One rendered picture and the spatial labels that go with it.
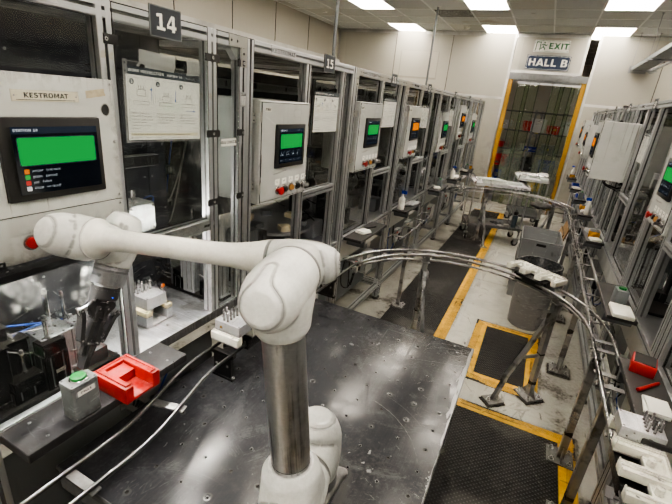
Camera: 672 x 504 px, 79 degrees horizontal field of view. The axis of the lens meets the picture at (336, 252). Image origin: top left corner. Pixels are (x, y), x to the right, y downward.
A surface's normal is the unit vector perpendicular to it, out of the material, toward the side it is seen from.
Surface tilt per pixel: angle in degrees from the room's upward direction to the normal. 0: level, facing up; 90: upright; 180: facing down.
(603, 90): 90
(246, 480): 0
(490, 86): 90
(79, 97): 90
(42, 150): 90
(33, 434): 0
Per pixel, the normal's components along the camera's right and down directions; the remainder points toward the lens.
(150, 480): 0.09, -0.93
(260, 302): -0.26, 0.23
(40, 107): 0.89, 0.24
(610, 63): -0.44, 0.28
